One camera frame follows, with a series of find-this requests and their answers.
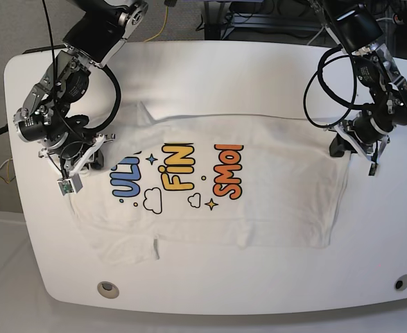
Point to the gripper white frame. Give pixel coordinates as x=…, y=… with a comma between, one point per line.
x=347, y=140
x=71, y=158

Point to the white printed T-shirt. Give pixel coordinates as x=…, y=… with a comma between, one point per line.
x=232, y=180

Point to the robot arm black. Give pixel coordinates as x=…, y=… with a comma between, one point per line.
x=102, y=31
x=364, y=128

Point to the grey table grommet left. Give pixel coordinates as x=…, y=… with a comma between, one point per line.
x=108, y=290

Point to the black table grommet right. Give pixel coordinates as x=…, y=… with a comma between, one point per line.
x=401, y=283

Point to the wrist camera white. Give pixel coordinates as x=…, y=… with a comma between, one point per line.
x=71, y=185
x=373, y=169

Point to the black aluminium frame rack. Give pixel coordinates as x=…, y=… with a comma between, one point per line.
x=295, y=19

